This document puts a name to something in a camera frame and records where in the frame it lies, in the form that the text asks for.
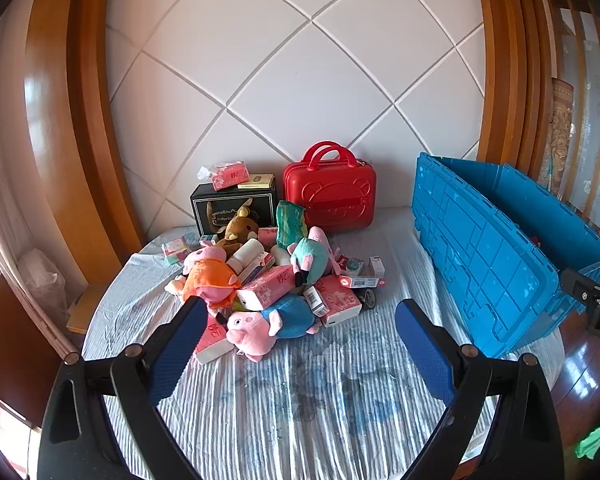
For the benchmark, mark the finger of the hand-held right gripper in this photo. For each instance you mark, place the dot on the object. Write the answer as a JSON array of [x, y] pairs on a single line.
[[580, 285]]

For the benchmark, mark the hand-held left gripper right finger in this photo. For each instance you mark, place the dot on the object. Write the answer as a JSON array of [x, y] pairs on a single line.
[[425, 350]]

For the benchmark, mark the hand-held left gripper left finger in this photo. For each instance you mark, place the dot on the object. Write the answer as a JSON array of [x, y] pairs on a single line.
[[180, 345]]

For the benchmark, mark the pig plush orange dress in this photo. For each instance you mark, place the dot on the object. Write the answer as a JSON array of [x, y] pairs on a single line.
[[207, 280]]

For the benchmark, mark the blue plastic crate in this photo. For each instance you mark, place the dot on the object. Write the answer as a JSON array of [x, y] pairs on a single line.
[[485, 255]]

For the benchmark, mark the pink flowered tissue pack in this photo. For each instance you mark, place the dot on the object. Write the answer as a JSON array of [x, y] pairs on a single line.
[[211, 342], [267, 287], [339, 300]]

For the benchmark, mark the long white red box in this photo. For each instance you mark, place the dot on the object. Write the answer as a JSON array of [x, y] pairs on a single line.
[[362, 280]]

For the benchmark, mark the pastel small tissue packet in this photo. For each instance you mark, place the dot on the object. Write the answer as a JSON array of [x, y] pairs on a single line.
[[176, 251]]

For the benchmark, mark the pig plush blue dress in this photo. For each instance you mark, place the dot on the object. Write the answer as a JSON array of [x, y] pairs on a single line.
[[275, 327]]

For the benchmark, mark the pink white striped box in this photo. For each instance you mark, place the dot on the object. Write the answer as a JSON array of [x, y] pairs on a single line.
[[256, 267]]

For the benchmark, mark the small blue box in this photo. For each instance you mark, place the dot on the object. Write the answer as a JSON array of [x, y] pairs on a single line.
[[209, 239]]

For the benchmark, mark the small red white box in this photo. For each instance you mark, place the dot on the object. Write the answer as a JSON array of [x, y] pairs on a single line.
[[351, 263]]

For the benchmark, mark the small black white box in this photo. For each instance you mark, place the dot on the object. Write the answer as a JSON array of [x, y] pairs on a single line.
[[316, 301]]

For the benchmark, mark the green cloth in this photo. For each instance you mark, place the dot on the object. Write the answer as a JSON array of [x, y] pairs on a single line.
[[590, 444]]

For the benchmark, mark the brown bear plush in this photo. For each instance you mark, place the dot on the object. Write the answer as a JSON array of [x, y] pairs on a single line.
[[237, 230]]

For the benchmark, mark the striped blue white bedsheet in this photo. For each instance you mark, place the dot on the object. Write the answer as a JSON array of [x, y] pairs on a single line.
[[305, 410]]

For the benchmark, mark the small pink tissue pack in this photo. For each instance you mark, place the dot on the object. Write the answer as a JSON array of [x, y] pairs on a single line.
[[267, 236]]

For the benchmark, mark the black gift box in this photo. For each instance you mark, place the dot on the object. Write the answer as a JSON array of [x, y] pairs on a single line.
[[230, 207]]

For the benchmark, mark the pig plush teal dress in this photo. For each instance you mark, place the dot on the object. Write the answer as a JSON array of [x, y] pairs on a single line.
[[307, 257]]

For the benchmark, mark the clear plastic bag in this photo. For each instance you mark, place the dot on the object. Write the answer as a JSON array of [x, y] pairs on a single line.
[[42, 282]]

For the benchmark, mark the rolled patterned tapestry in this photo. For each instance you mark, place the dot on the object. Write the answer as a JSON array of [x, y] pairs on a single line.
[[561, 135]]

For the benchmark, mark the green plastic packet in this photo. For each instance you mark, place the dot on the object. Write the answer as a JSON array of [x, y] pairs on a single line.
[[289, 222]]

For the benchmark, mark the dark wooden cabinet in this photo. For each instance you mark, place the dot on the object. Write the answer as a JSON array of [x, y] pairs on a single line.
[[15, 350]]

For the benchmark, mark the frosted glass wooden screen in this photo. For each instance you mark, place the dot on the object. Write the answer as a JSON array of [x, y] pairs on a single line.
[[592, 110]]

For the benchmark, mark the opened pink tissue pack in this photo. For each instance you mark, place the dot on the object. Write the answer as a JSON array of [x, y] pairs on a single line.
[[227, 174]]

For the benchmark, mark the red small suitcase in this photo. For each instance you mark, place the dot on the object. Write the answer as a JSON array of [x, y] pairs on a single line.
[[337, 195]]

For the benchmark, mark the flat gold box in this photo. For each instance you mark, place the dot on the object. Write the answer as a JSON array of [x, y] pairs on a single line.
[[256, 180]]

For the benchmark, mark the white curtain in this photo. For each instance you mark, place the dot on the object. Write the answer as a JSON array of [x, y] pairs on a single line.
[[10, 210]]

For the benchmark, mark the wooden headboard pillar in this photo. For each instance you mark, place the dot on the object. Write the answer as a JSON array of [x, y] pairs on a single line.
[[515, 60], [87, 125]]

